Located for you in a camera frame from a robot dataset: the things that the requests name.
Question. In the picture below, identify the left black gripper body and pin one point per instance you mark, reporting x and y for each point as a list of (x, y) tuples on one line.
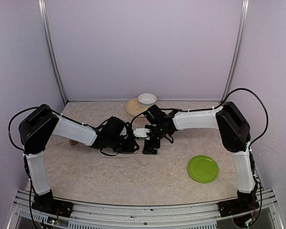
[(122, 148)]

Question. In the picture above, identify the white ceramic bowl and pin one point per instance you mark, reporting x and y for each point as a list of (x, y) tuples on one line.
[(147, 99)]

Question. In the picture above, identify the front aluminium rail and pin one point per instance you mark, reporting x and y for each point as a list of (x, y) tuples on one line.
[(87, 215)]

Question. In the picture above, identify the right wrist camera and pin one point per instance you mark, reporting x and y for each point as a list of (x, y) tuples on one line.
[(142, 133)]

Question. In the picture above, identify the left aluminium frame post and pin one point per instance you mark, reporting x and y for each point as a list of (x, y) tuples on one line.
[(51, 52)]

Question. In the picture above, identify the right aluminium frame post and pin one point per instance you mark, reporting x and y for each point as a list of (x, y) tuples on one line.
[(237, 48)]

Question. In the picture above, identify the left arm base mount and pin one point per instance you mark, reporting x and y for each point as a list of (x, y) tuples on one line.
[(48, 204)]

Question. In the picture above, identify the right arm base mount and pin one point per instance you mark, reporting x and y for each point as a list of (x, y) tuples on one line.
[(243, 203)]

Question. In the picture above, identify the green round plate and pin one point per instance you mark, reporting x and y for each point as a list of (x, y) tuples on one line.
[(202, 169)]

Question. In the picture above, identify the beige round plate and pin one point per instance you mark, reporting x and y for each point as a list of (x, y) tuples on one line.
[(133, 107)]

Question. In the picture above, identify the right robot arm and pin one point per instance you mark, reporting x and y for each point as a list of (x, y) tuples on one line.
[(227, 119)]

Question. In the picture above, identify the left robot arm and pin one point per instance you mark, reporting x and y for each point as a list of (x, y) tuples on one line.
[(43, 123)]

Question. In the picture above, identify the orange pill bottle grey cap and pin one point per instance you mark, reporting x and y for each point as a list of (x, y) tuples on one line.
[(73, 142)]

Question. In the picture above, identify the aluminium frame post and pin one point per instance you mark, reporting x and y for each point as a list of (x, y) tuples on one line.
[(51, 52), (237, 48)]

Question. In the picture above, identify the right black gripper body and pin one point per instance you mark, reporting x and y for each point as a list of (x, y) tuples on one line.
[(156, 145)]

